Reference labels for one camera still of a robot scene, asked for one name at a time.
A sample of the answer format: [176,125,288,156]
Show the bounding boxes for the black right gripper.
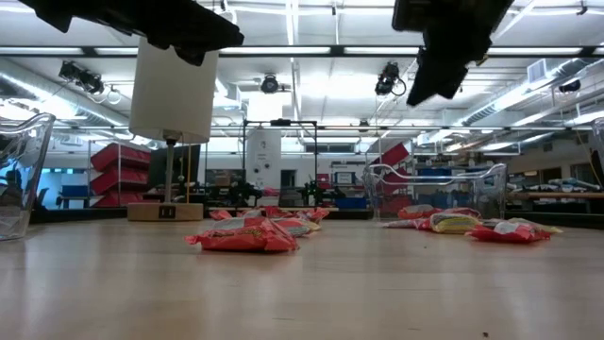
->
[391,0,515,106]

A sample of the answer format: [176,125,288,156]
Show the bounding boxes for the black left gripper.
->
[117,0,245,66]

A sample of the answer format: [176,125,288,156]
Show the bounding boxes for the orange packet with white label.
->
[466,220,552,245]
[184,215,300,254]

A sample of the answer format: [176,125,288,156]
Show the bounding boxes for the orange red candy bar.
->
[381,217,433,231]

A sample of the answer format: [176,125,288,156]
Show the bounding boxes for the orange Reese's candy packet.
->
[301,206,330,224]
[261,205,294,219]

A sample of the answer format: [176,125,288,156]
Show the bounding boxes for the white shade wooden base lamp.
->
[126,36,221,222]

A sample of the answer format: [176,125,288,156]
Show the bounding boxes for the tilted red storage bin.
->
[375,143,411,167]

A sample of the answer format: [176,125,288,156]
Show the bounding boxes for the white air vent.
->
[527,59,548,85]

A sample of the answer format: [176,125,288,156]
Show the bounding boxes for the blue shelf bins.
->
[417,167,492,179]

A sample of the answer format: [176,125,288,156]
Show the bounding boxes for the clear plastic bin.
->
[589,117,604,188]
[361,162,509,222]
[0,111,57,242]

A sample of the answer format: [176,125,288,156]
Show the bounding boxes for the white column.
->
[245,129,283,190]

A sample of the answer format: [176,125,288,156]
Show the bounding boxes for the black background monitor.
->
[148,144,202,188]

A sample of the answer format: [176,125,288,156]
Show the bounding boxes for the blue storage bin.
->
[334,196,369,211]

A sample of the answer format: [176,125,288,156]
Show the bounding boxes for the wooden workbench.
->
[507,190,604,200]

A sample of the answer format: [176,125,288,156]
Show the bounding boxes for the green black background robot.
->
[301,180,345,207]

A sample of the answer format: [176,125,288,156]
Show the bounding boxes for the black frame stand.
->
[242,118,320,199]

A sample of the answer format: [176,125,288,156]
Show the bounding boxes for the silver ventilation duct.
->
[0,59,128,128]

